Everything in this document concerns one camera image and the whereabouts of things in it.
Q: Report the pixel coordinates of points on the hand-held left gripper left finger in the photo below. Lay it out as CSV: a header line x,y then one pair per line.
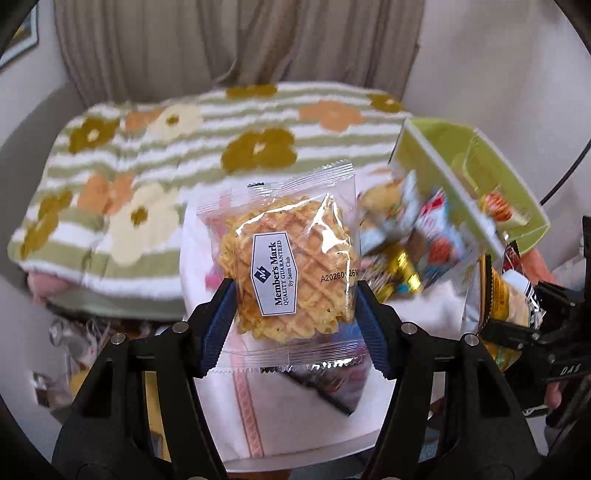
x,y
219,325

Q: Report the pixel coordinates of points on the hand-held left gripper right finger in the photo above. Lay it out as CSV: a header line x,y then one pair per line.
x,y
370,325

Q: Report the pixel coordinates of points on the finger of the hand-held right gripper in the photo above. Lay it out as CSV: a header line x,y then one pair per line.
x,y
508,334
554,291

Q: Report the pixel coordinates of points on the silver yellow biscuit packet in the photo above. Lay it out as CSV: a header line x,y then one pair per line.
x,y
505,295

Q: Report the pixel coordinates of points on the red orange snack packet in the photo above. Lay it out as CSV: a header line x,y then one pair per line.
x,y
503,207

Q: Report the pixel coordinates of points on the clear waffle cookie packet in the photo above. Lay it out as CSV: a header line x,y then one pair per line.
x,y
277,240

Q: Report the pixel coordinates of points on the heap of assorted snack packets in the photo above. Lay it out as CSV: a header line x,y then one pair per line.
x,y
429,240

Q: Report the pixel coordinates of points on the green cardboard box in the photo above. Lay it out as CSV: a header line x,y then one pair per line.
x,y
429,175

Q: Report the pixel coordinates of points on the person's right hand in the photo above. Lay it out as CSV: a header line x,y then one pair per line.
x,y
552,397

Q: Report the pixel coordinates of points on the peach cloth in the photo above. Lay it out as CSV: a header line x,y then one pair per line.
x,y
538,266

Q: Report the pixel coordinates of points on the dark printed snack packet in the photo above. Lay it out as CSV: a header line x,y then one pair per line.
x,y
318,385

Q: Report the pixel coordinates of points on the white towel with pink stripe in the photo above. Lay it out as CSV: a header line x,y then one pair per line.
x,y
286,415

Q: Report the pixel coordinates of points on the crumpled clear plastic bags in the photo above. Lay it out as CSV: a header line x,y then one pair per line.
x,y
78,350

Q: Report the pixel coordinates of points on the pink cloth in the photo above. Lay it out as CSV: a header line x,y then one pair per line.
x,y
48,286

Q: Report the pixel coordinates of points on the green striped floral blanket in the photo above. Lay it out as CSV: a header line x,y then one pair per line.
x,y
184,147

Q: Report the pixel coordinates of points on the framed picture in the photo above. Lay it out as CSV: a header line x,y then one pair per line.
x,y
23,37

